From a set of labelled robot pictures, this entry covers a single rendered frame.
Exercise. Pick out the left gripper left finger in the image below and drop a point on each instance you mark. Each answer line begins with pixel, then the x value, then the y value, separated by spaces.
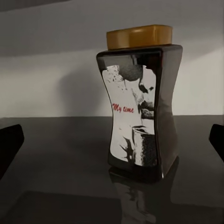
pixel 11 140

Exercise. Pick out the bottle of coffee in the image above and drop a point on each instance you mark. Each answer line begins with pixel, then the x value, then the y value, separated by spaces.
pixel 139 71

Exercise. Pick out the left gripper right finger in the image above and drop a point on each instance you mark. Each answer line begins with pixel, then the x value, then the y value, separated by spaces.
pixel 217 139

